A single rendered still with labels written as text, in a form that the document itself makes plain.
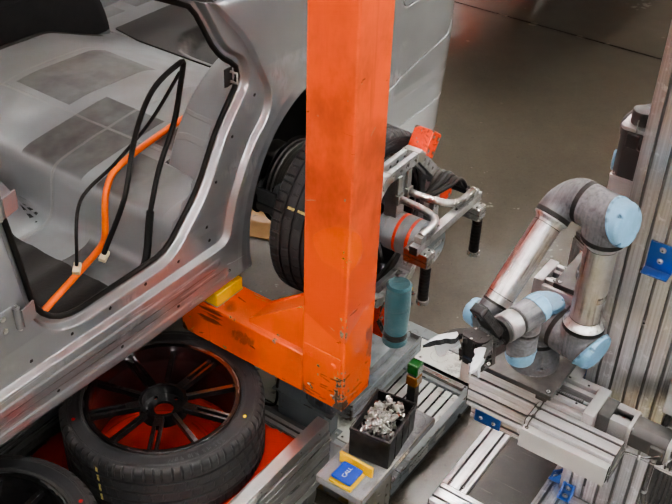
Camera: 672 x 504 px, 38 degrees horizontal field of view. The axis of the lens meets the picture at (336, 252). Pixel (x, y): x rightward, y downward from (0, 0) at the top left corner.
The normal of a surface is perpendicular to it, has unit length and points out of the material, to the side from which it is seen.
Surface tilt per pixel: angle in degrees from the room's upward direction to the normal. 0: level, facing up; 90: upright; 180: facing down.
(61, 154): 10
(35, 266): 0
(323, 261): 90
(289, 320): 90
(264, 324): 90
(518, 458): 0
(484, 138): 0
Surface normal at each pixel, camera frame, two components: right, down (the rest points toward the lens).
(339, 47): -0.58, 0.47
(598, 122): 0.03, -0.81
